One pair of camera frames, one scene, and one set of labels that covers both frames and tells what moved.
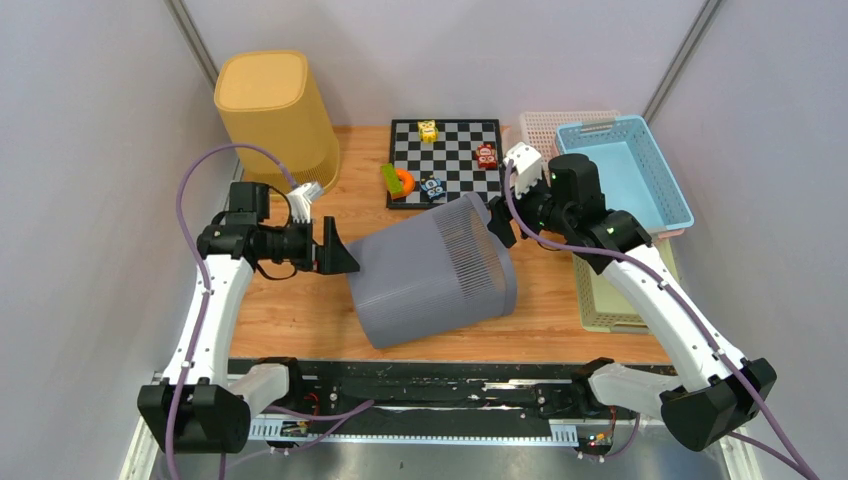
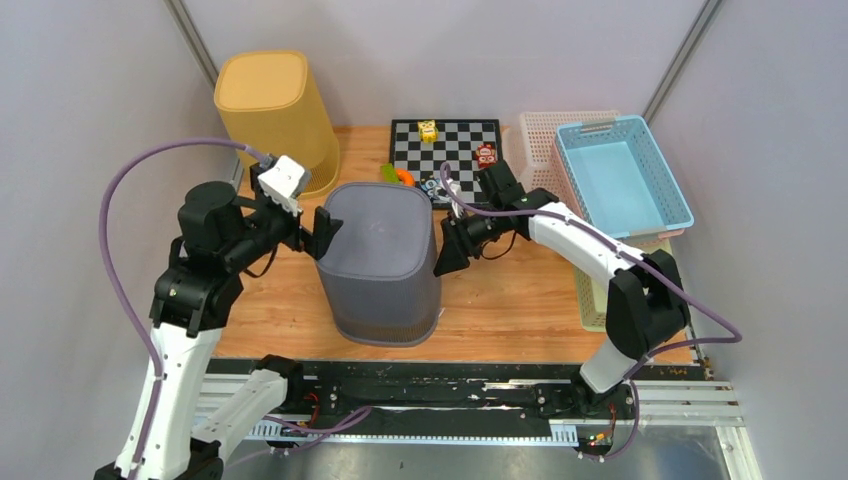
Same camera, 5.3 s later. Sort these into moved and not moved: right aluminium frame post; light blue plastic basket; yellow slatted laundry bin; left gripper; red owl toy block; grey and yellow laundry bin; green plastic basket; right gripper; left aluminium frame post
Moved: grey and yellow laundry bin; right gripper; left gripper
Not moved: light blue plastic basket; red owl toy block; green plastic basket; left aluminium frame post; yellow slatted laundry bin; right aluminium frame post
